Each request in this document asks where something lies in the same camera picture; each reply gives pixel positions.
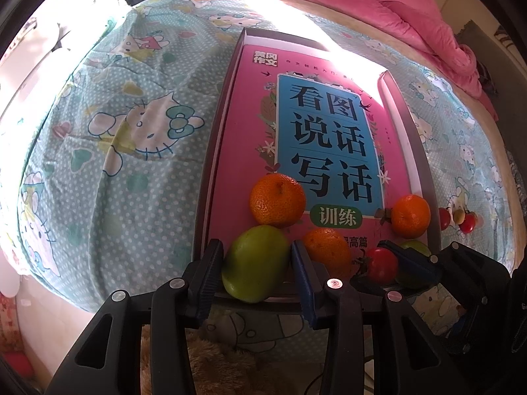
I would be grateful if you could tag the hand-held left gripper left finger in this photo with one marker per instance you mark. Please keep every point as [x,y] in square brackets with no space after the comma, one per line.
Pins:
[208,284]

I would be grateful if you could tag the green mango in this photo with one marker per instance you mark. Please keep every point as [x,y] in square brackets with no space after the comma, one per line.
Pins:
[416,247]
[255,265]

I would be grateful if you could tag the large red tomato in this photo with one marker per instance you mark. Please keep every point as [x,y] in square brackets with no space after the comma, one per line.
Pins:
[381,266]

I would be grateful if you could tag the dark cardboard box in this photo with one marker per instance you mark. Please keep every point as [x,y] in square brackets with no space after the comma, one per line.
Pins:
[206,181]

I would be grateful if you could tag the pink duvet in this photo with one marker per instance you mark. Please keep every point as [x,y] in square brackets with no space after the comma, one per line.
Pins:
[391,0]

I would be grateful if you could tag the orange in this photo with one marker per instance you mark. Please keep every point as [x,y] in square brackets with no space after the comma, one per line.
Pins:
[327,251]
[278,201]
[410,216]

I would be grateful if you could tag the cat print bed sheet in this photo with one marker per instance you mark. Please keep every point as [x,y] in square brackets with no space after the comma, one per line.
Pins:
[123,181]

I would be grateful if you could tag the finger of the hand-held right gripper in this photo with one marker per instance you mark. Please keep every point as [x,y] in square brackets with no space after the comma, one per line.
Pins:
[411,261]

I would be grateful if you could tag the pink picture book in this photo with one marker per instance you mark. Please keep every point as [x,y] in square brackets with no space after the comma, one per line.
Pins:
[247,131]

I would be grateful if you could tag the green pillow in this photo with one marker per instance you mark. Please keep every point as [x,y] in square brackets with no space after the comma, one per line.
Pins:
[477,45]

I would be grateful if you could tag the pink floral fabric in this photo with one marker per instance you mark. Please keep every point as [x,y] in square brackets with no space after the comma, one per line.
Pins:
[11,321]

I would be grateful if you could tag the dark striped cloth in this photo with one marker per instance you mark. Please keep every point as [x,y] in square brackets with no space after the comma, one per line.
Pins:
[503,35]

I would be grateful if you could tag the small olive fruit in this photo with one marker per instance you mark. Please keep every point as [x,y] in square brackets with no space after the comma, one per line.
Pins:
[458,215]

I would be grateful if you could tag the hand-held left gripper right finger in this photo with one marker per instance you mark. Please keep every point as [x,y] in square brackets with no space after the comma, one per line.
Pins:
[305,292]

